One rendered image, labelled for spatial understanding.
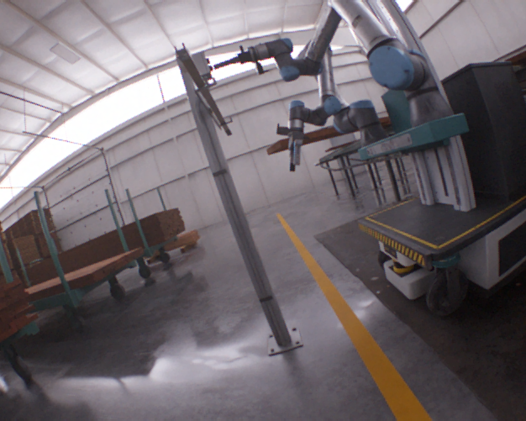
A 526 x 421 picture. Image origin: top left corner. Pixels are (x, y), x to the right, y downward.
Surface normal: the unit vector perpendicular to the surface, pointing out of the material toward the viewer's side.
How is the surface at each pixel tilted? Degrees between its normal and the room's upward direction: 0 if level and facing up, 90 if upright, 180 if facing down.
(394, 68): 97
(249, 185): 89
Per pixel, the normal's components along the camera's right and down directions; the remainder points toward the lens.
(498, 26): -0.93, 0.37
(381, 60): -0.76, 0.44
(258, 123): 0.01, 0.04
